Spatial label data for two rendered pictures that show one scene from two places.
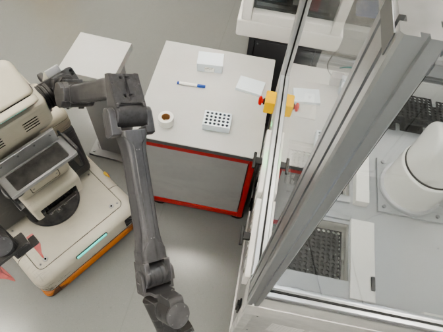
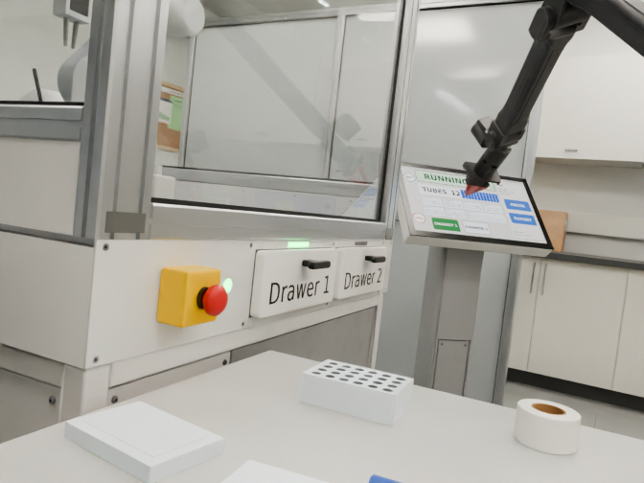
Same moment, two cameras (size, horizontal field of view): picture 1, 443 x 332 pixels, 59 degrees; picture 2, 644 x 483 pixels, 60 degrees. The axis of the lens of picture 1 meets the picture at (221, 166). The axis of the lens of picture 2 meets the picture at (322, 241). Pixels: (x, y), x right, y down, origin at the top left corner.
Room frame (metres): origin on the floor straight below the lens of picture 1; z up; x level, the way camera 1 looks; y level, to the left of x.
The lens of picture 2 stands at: (1.75, 0.23, 1.00)
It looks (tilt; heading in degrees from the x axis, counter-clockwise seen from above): 3 degrees down; 201
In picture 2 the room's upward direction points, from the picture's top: 6 degrees clockwise
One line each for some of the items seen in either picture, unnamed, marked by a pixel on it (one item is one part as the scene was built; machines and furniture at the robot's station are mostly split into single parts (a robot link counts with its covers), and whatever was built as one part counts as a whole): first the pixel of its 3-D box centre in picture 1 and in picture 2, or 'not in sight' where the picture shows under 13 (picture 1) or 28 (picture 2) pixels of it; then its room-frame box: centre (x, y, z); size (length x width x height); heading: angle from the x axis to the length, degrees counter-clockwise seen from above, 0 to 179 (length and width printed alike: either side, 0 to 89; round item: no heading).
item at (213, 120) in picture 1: (217, 121); (356, 389); (1.07, 0.04, 0.78); 0.12 x 0.08 x 0.04; 87
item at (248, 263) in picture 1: (251, 240); (361, 270); (0.49, -0.14, 0.87); 0.29 x 0.02 x 0.11; 175
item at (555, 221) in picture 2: not in sight; (535, 229); (-2.53, 0.23, 1.04); 0.41 x 0.32 x 0.28; 82
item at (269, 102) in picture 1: (269, 102); (192, 295); (1.14, -0.17, 0.88); 0.07 x 0.05 x 0.07; 175
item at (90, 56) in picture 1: (109, 105); not in sight; (1.40, 0.69, 0.38); 0.30 x 0.30 x 0.76; 82
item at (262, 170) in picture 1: (263, 166); (299, 279); (0.81, -0.16, 0.87); 0.29 x 0.02 x 0.11; 175
